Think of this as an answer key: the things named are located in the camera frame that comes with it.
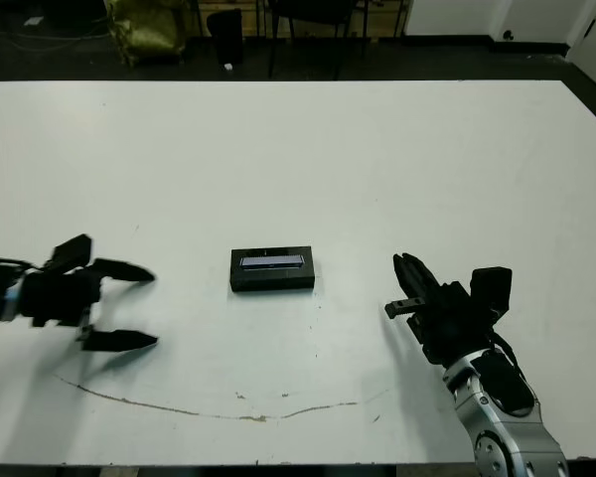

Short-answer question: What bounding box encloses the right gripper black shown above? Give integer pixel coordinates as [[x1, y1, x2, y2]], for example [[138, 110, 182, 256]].
[[384, 252, 499, 367]]

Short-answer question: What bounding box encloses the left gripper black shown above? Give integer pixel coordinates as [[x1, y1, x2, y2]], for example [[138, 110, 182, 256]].
[[19, 258, 159, 353]]

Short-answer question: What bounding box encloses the black box lid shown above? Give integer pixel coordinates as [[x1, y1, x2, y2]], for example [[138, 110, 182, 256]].
[[229, 244, 315, 294]]

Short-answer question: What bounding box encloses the light wooden crate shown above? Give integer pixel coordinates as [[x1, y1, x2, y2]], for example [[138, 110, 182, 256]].
[[242, 0, 272, 35], [367, 0, 408, 36]]

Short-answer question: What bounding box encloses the yellow green bag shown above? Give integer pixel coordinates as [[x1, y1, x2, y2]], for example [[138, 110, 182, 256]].
[[103, 0, 186, 66]]

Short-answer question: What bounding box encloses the black upright case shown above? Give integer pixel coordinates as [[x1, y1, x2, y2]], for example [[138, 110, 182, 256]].
[[207, 8, 243, 66]]

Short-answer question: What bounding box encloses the black office chair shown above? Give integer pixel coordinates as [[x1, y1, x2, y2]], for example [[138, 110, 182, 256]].
[[267, 0, 369, 80]]

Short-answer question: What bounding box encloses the left wrist camera housing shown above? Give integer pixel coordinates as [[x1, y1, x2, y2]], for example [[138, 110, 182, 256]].
[[43, 234, 94, 275]]

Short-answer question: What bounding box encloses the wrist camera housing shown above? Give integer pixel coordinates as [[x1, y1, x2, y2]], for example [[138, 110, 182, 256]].
[[43, 234, 94, 275], [469, 266, 514, 319]]

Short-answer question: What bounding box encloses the right wrist camera housing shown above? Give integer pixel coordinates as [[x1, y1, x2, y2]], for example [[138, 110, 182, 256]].
[[469, 266, 514, 319]]

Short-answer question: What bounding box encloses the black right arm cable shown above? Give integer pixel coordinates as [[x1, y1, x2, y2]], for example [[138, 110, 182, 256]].
[[491, 330, 522, 374]]

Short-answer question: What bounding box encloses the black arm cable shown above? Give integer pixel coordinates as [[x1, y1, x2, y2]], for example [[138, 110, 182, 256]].
[[491, 330, 522, 374], [0, 256, 49, 272]]

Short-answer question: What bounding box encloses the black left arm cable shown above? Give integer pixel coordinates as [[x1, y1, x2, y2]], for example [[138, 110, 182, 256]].
[[0, 256, 49, 272]]

